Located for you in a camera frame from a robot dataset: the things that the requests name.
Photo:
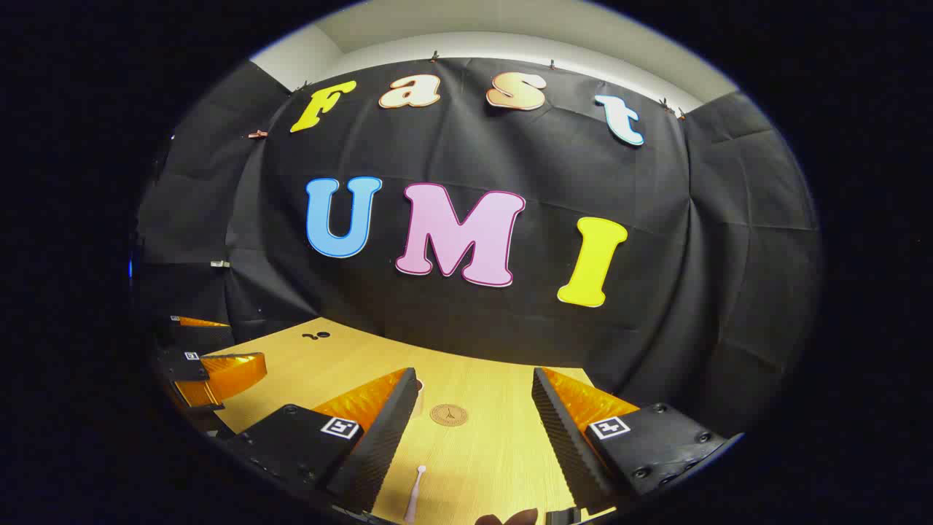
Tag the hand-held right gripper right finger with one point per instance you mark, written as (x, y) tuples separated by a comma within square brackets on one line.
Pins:
[(561, 430)]

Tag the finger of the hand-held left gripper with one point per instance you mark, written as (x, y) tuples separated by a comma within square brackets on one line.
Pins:
[(226, 372), (208, 337)]

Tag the round wooden coaster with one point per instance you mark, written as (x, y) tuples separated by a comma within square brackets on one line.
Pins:
[(449, 415)]

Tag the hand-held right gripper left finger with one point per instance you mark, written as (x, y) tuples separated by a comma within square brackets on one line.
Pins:
[(383, 437)]

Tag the wooden desktop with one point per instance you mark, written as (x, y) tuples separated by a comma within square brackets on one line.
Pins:
[(474, 452)]

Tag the pale pink toothbrush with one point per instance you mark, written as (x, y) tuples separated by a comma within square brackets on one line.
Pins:
[(415, 496)]

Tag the black backdrop cloth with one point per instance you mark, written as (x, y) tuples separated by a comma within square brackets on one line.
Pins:
[(510, 335)]

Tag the black double desk grommet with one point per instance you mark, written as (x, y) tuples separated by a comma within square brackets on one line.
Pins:
[(317, 335)]

